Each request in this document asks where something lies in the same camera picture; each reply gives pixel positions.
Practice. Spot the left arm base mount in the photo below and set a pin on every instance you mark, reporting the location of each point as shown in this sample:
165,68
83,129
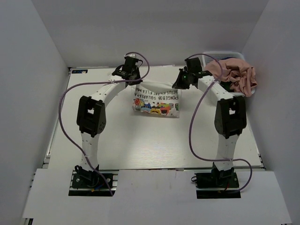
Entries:
91,184

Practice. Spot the pink t shirt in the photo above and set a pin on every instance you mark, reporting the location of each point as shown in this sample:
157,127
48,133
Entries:
239,74

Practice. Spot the white printed t shirt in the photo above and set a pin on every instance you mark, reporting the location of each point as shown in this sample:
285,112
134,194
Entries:
158,98

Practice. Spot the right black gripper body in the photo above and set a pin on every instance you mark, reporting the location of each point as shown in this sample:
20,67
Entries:
179,82

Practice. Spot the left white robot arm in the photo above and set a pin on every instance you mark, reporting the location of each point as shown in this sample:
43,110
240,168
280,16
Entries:
91,116

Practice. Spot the blue table label sticker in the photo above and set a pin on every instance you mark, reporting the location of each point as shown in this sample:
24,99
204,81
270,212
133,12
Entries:
79,71

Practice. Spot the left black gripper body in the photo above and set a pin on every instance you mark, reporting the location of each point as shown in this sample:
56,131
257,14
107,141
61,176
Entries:
134,79

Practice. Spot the white plastic basket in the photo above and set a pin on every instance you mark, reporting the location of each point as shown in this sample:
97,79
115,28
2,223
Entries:
211,64

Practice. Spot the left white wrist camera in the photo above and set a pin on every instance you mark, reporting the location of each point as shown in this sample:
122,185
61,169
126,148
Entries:
132,55

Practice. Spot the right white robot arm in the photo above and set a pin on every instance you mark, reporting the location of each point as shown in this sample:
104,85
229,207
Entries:
230,117

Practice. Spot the dark green t shirt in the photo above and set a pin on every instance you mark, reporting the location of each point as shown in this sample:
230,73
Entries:
227,86

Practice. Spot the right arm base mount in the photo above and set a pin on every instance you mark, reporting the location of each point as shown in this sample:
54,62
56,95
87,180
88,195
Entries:
211,185

